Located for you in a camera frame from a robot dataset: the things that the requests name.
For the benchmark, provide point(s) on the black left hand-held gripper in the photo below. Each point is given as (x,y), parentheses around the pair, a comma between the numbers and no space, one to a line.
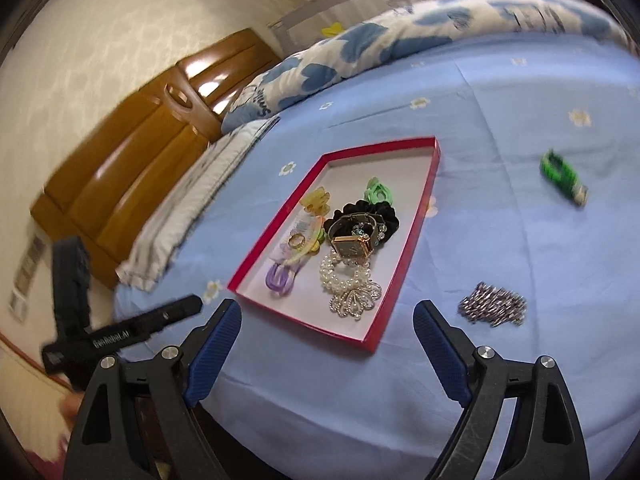
(78,348)

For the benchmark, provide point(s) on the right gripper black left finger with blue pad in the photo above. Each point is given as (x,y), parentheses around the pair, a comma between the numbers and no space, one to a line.
(131,407)

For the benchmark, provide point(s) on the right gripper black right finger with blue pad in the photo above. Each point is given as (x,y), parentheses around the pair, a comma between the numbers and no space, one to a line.
(545,439)

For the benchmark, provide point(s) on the blue heart patterned quilt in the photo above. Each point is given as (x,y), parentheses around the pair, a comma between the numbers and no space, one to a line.
(406,31)

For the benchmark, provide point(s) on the red shallow tray box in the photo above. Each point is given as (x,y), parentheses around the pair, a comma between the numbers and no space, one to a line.
(335,255)

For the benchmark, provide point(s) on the person's left hand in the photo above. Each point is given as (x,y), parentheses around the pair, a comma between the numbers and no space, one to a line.
(69,408)

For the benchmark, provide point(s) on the light blue floral bedsheet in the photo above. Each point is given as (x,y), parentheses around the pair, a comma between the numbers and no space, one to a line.
(534,249)

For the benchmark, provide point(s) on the gold square watch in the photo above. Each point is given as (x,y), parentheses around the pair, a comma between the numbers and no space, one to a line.
(354,236)

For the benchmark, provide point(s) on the silver rhinestone flower brooch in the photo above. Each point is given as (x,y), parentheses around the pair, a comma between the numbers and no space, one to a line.
(354,302)

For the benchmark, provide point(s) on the brown wooden headboard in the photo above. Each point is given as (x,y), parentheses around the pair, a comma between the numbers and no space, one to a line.
(108,187)

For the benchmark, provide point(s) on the black hair scrunchie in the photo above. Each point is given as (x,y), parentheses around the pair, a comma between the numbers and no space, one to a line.
(383,212)

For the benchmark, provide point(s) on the white striped pillow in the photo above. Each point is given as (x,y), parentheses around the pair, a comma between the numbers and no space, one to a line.
(170,224)

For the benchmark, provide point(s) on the purple hair clip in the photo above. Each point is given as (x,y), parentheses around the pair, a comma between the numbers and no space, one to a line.
(280,278)

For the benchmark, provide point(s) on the yellow hair claw clip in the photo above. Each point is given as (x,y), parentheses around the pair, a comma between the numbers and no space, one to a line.
(316,202)

